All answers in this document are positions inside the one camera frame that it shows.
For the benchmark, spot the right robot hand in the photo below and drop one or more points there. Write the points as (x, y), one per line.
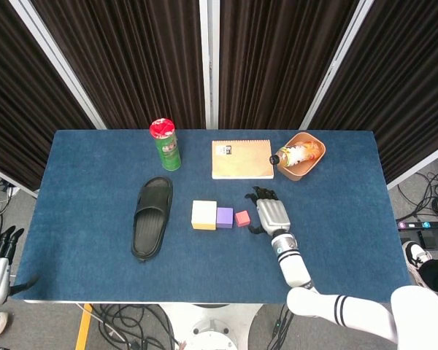
(273, 215)

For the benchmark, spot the small red cube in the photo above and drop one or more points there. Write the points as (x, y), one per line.
(242, 218)

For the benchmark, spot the medium purple cube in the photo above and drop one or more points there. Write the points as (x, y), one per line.
(225, 217)

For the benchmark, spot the large yellow cube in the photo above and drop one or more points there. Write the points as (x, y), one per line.
(203, 215)

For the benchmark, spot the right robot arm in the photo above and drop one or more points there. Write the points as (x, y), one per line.
(295, 270)

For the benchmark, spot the orange plastic bowl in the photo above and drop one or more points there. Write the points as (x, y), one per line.
(299, 173)

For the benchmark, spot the yellow spiral notepad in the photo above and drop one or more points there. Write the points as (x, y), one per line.
(241, 160)

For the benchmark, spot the orange drink bottle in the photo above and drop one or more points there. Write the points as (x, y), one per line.
(295, 154)

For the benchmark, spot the yellow floor tape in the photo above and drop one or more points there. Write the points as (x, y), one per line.
(84, 328)

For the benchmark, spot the black rubber slipper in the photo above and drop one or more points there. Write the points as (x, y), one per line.
(151, 226)

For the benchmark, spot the green chips can red lid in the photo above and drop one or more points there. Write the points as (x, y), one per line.
(169, 149)

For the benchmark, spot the white table base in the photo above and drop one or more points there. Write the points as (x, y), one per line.
(211, 324)

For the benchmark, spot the white black sneaker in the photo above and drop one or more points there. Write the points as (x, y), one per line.
(414, 259)

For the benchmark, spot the dark brown curtain partition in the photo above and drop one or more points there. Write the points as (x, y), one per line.
(405, 91)
(131, 65)
(277, 65)
(18, 109)

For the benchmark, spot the black power strip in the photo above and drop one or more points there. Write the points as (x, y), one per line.
(427, 233)

